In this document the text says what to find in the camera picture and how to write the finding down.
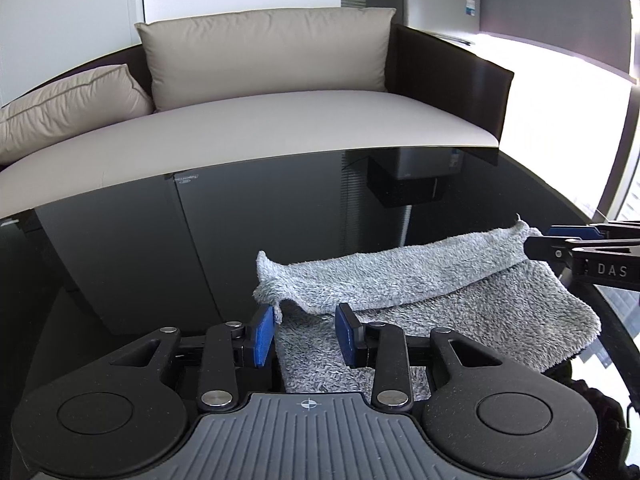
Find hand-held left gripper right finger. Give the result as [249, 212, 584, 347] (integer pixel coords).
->
[334, 302, 504, 414]

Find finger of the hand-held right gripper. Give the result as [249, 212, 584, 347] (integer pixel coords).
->
[523, 236, 640, 267]
[544, 221, 640, 239]

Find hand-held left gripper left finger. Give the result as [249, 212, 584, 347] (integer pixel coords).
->
[107, 305, 276, 414]

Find grey towel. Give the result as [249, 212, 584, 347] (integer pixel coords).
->
[253, 214, 602, 407]

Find dark brown sofa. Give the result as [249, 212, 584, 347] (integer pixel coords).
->
[0, 22, 515, 222]

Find silver mini fridge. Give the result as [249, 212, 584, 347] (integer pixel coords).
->
[370, 0, 482, 46]

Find large beige cushion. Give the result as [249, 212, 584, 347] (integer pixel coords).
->
[134, 6, 397, 114]

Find small beige cushion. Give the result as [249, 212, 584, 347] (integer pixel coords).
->
[0, 64, 155, 164]

